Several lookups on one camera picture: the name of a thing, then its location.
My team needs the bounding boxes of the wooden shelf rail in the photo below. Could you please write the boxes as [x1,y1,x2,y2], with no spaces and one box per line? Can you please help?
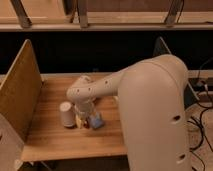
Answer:
[0,0,213,32]

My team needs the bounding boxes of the white paper cup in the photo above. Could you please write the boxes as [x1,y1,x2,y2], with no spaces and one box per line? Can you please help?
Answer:
[59,101,76,127]

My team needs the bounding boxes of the wooden side panel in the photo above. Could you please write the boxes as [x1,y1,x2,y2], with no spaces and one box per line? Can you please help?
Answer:
[152,36,200,109]
[0,39,42,141]

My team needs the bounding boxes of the blue sponge block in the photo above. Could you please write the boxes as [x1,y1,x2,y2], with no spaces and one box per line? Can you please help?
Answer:
[90,113,104,129]

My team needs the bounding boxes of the yellow block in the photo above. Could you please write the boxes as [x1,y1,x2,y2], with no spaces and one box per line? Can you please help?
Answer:
[76,115,83,129]

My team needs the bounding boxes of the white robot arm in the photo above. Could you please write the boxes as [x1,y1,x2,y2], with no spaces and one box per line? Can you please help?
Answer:
[67,54,191,171]

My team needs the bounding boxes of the right wooden side panel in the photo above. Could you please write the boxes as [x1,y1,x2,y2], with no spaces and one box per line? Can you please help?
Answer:
[152,36,200,109]

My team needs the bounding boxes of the left wooden side panel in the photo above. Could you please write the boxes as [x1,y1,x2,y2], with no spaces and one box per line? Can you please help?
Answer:
[0,39,42,141]

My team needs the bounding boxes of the dark red pepper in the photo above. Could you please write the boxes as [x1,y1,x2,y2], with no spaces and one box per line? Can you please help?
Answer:
[83,119,90,129]

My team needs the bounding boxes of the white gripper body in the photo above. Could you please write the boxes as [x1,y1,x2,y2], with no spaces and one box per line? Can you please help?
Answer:
[75,100,95,120]

